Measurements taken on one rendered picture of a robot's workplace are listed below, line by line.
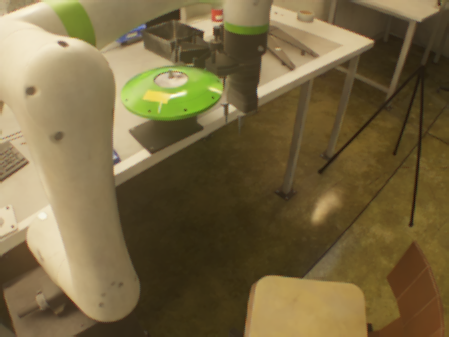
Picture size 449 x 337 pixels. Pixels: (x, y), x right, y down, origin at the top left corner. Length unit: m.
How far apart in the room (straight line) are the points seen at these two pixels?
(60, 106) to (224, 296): 1.49
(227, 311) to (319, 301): 0.71
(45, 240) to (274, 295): 0.68
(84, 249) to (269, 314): 0.66
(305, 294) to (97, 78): 0.90
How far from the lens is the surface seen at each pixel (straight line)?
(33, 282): 0.99
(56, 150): 0.39
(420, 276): 0.96
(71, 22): 0.53
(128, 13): 0.59
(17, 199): 1.04
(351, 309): 1.11
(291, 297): 1.07
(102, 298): 0.61
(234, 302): 1.72
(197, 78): 1.03
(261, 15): 0.68
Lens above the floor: 1.57
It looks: 43 degrees down
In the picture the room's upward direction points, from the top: 2 degrees clockwise
